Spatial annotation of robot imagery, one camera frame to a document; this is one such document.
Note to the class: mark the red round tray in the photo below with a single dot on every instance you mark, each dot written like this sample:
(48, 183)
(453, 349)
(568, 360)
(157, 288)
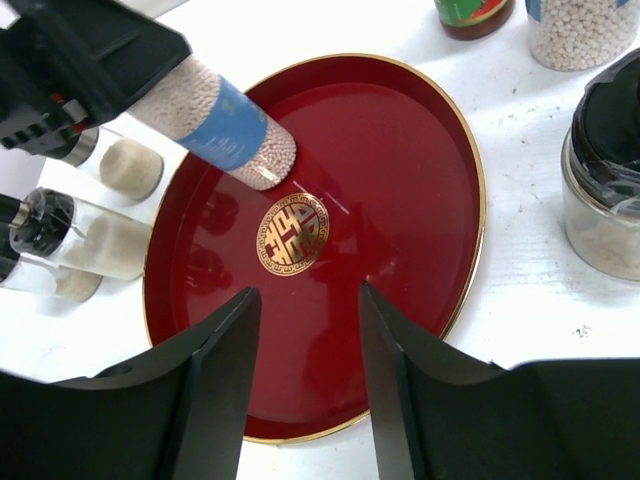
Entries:
(388, 189)

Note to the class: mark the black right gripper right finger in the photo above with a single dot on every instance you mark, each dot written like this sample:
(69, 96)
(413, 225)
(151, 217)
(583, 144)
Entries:
(438, 413)

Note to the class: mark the black lid jar right side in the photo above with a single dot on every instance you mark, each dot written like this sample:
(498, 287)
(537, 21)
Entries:
(600, 170)

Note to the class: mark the sauce bottle yellow cap left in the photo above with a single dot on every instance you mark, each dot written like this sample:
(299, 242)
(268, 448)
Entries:
(467, 20)

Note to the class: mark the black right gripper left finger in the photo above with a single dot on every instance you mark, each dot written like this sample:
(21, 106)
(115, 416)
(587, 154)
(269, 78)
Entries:
(176, 411)

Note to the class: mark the tall grinder clear cap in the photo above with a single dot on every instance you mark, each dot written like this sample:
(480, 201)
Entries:
(123, 165)

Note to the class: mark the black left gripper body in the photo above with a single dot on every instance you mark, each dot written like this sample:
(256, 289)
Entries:
(68, 66)

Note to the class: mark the wide jar black handle lid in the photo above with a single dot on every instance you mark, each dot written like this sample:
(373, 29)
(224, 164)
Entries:
(45, 285)

